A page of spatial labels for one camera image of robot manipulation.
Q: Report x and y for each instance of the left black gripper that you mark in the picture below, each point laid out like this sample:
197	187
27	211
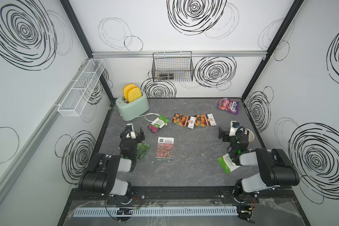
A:
133	138

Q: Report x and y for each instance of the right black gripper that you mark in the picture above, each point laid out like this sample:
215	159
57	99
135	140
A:
230	137

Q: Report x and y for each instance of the green leafy seed packet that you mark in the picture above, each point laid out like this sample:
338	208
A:
142	149

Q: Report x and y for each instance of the green white impatiens seed packet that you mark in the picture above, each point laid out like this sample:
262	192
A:
158	124

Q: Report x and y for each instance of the pink flower field seed packet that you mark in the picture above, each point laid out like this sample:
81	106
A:
165	147

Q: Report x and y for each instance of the orange marigold seed packet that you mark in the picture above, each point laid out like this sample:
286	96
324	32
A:
204	121
184	120

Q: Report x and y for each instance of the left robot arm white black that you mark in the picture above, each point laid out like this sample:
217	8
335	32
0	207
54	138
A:
101	172

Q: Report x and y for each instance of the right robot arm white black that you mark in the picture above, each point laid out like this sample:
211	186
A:
275	168

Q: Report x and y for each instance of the white sink strainer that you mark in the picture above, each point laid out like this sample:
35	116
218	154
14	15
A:
250	134

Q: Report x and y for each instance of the mint green toaster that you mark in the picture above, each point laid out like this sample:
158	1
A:
130	111

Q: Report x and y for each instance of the purple candy bag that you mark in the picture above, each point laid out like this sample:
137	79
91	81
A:
229	105

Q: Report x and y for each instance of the yellow toast slice front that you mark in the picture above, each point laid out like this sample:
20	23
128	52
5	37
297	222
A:
134	94

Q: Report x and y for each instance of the yellow toast slice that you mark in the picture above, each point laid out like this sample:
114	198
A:
134	94
126	90

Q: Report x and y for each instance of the yellow toast slice back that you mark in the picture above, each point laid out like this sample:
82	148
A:
126	90

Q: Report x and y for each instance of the dark object in basket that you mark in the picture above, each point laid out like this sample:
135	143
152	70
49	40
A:
166	76

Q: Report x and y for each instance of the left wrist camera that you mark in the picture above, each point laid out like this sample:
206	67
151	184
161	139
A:
130	133

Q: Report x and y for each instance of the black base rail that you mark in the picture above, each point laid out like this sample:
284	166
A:
144	194

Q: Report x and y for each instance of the white wire wall shelf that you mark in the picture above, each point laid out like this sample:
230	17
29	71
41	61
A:
83	86

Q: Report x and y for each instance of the white slotted cable duct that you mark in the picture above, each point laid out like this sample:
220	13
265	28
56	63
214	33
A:
156	211

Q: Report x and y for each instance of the black wire wall basket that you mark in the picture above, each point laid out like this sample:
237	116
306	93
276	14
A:
179	63

